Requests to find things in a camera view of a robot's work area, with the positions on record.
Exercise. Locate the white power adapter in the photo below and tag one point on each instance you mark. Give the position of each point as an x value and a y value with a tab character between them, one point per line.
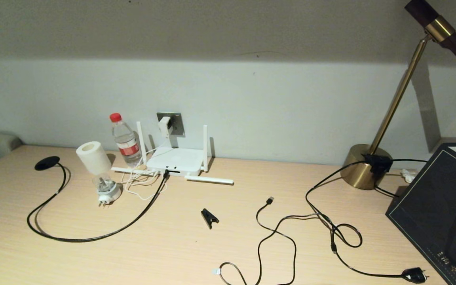
165	126

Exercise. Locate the white router with antennas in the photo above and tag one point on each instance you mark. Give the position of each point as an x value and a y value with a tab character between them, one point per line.
176	160

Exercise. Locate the clear bulb white plug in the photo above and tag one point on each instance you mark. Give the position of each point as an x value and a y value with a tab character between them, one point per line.
108	194

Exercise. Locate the small black clip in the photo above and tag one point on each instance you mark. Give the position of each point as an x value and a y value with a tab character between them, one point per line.
209	218

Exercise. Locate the red capped water bottle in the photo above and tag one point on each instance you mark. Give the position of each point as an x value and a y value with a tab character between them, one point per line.
127	144

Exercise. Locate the brass desk lamp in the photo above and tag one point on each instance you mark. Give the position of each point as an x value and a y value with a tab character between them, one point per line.
360	170

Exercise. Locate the white paper roll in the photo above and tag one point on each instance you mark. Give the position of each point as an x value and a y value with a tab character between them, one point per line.
93	158

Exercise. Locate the small white plastic piece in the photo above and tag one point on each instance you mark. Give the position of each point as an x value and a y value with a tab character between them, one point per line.
409	175

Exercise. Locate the dark gift bag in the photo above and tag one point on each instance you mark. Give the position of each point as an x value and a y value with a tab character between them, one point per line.
434	206

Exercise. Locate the grey wall socket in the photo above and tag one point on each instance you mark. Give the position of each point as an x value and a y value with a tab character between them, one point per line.
178	121

